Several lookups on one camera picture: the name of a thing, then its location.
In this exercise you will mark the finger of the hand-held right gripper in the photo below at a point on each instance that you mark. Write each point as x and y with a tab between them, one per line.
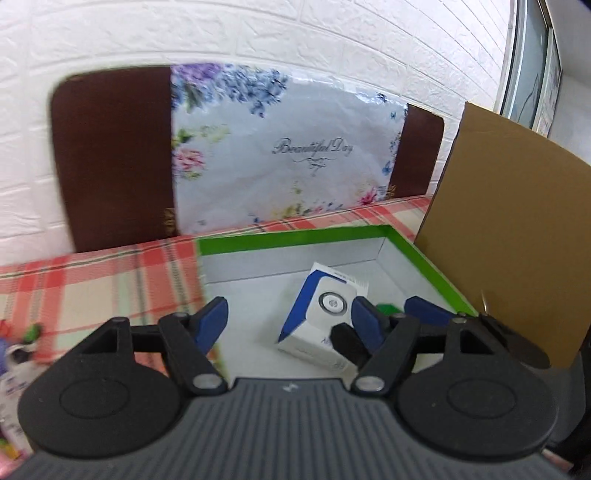
427	308
347	344

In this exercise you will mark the small green and red toy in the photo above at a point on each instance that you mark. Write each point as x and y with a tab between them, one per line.
33	333

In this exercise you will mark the white and blue carton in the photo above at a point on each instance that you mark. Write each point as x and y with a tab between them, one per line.
307	323

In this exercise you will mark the brown cardboard sheet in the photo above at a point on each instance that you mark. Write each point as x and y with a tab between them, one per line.
508	221

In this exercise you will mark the window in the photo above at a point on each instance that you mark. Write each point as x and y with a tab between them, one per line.
531	64

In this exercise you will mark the dark brown board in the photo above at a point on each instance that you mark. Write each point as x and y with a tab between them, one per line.
111	157

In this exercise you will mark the green cardboard box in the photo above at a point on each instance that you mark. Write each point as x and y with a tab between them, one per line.
258	281

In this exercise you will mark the small green object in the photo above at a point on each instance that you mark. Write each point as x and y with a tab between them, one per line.
388	308

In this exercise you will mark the plaid tablecloth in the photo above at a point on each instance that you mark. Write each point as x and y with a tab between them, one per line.
92	286

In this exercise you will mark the floral plastic bag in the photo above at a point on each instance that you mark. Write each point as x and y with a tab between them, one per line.
277	152

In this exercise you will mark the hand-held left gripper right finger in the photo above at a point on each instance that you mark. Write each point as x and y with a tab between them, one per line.
368	323

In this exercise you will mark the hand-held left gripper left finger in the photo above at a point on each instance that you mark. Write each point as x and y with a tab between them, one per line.
211	323

